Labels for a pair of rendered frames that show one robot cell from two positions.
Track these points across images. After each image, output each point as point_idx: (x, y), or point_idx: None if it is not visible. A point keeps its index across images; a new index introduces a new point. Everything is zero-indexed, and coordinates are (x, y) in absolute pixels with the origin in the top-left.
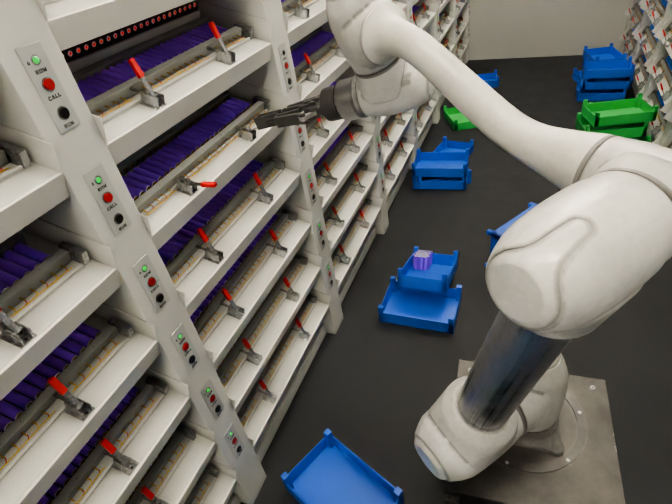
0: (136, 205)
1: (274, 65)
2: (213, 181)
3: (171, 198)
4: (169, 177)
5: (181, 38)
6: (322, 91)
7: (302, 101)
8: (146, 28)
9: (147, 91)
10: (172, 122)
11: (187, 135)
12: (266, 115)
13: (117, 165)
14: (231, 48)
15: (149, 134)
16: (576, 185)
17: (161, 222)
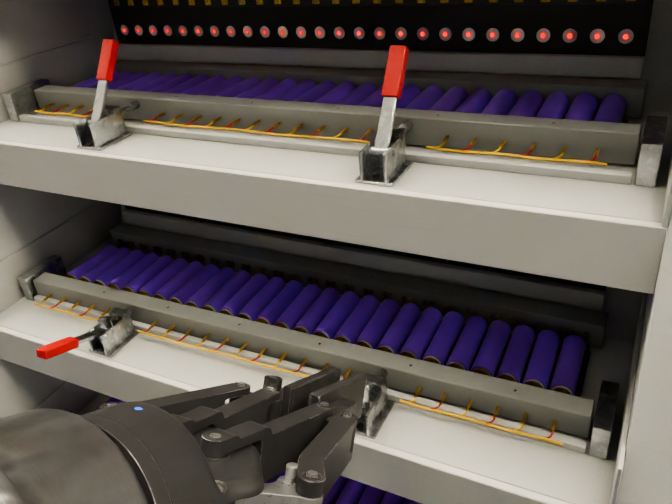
0: (47, 280)
1: (649, 322)
2: (143, 377)
3: (91, 326)
4: (128, 299)
5: (446, 92)
6: (120, 404)
7: (320, 435)
8: (397, 44)
9: (105, 112)
10: (106, 193)
11: (318, 297)
12: (305, 377)
13: (183, 239)
14: (481, 161)
15: (47, 178)
16: None
17: (18, 328)
